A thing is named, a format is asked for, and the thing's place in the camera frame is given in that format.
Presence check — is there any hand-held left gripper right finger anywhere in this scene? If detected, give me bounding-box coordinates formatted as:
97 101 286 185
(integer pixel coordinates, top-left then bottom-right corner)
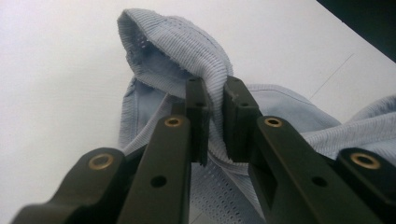
221 75 264 164

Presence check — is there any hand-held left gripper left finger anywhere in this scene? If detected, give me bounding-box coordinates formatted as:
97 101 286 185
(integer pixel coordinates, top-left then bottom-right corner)
170 77 214 167

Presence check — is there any light blue tank top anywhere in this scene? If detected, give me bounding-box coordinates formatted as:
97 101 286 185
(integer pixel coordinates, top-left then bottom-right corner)
116 7 396 224

